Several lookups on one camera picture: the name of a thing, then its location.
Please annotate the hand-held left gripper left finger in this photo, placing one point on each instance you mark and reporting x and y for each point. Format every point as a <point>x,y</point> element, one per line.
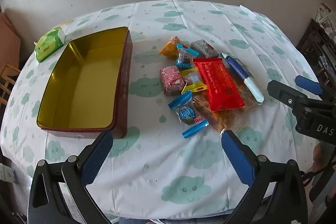
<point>97,158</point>

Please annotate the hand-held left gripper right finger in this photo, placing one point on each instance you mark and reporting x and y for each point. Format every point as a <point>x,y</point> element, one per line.
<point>236,158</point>

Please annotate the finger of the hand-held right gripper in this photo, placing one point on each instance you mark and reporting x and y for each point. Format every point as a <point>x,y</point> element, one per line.
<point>308,83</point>
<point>283,92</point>

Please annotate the clear packet of brown pastry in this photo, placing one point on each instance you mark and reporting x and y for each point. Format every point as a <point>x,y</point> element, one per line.
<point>249,100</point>
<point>228,120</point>

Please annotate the navy and white snack packet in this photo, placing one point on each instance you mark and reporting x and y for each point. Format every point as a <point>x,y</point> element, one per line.
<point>242,74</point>

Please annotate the red snack packet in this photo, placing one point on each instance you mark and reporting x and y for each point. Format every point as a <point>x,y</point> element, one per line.
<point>219,83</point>

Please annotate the blue round candy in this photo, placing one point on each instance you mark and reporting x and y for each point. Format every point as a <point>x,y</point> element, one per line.
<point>187,113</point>

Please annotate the brown tin box gold interior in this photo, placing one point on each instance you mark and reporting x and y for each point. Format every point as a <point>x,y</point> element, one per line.
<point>84,82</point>

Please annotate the yellow candy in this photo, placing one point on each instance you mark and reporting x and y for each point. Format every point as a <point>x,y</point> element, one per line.
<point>194,82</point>

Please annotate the grey sesame bar packet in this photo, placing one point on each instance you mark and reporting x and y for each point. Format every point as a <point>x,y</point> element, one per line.
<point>204,47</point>

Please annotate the pink patterned snack packet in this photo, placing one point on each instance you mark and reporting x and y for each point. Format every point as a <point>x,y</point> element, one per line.
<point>171,79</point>

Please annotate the blue dark candy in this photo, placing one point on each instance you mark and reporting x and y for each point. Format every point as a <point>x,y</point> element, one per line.
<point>183,56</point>

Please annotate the orange snack packet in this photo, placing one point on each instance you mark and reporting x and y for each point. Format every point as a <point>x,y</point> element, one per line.
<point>170,47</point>

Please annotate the dark wooden furniture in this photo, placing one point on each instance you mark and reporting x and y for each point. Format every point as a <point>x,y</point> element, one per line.
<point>313,43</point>

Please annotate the white cloud print tablecloth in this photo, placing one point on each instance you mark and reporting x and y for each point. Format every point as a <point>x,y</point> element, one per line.
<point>162,169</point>

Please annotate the light wooden chair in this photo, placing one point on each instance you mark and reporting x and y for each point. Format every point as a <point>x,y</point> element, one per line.
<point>8,82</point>

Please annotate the green tissue pack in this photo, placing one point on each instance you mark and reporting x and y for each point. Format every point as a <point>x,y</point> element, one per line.
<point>48,44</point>

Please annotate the cardboard box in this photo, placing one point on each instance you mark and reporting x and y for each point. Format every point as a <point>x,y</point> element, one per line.
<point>9,40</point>

